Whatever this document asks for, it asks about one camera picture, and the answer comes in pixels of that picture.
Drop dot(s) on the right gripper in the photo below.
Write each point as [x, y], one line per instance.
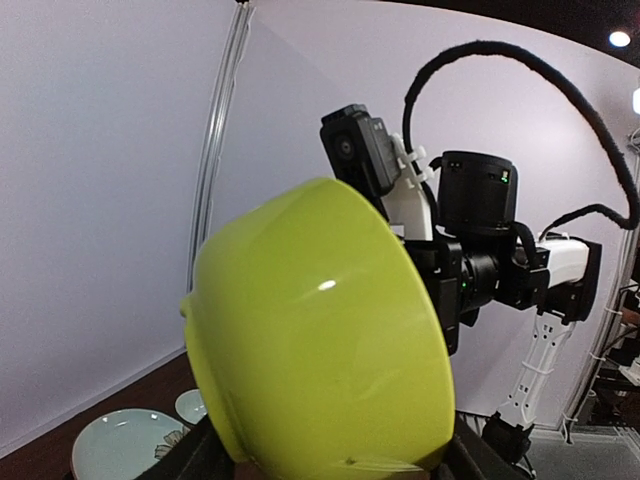
[439, 264]

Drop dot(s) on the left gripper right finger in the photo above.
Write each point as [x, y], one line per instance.
[469, 457]

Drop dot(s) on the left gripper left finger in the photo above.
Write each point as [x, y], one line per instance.
[200, 455]

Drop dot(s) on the pale striped bowl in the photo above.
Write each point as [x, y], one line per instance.
[190, 406]

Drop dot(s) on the light teal floral plate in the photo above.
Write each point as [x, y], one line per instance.
[124, 444]

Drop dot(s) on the lime green bowl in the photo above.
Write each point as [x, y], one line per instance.
[314, 343]

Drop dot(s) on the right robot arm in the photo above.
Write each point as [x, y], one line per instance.
[485, 255]

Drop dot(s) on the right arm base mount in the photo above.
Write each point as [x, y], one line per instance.
[511, 443]

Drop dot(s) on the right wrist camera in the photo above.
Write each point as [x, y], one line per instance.
[365, 156]

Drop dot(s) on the right aluminium frame post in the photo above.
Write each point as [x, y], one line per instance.
[214, 134]

